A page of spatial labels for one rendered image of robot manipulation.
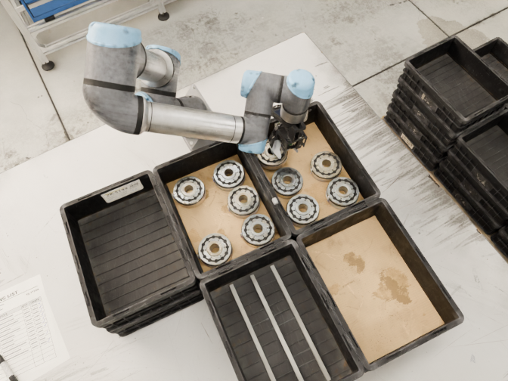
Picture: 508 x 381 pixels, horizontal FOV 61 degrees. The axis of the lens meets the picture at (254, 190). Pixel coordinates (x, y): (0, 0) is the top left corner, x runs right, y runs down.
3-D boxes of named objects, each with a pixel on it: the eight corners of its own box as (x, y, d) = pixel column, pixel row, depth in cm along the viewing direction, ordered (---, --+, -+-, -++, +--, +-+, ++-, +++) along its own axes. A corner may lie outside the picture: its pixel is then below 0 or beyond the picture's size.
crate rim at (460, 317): (293, 240, 126) (293, 236, 124) (382, 199, 130) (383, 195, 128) (366, 373, 109) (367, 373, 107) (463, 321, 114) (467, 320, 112)
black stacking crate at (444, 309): (292, 250, 134) (294, 237, 124) (374, 212, 139) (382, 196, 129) (359, 375, 118) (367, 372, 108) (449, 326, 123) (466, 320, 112)
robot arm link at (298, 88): (286, 63, 114) (318, 69, 114) (280, 91, 124) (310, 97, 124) (283, 85, 110) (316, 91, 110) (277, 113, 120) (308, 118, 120)
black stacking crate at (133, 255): (75, 221, 142) (59, 206, 132) (159, 185, 146) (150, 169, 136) (108, 334, 125) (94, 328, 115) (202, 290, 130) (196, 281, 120)
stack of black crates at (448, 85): (381, 119, 235) (403, 60, 194) (424, 95, 240) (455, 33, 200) (429, 174, 219) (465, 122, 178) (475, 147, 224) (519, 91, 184)
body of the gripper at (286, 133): (283, 155, 133) (289, 131, 122) (271, 134, 136) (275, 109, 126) (305, 147, 135) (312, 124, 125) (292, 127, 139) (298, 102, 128)
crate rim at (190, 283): (61, 209, 133) (57, 205, 131) (152, 171, 138) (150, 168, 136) (96, 330, 117) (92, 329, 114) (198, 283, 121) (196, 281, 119)
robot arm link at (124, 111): (79, 134, 96) (272, 156, 117) (84, 84, 94) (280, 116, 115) (77, 128, 106) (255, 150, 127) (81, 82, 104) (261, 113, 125)
